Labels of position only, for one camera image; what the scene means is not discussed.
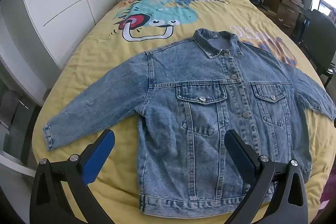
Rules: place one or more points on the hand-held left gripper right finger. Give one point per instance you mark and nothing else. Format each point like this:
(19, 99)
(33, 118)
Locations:
(240, 155)

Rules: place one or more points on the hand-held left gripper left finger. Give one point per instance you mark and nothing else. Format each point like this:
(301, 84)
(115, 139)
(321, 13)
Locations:
(97, 158)

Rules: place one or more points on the blue denim jacket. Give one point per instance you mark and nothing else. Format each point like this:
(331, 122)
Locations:
(183, 69)

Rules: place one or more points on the yellow printed blanket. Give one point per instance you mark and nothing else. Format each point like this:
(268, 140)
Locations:
(105, 37)

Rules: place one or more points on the black chair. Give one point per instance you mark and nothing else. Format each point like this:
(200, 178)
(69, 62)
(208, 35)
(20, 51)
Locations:
(323, 37)

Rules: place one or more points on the wooden drawer cabinet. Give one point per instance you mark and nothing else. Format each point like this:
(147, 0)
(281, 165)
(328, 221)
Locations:
(288, 11)

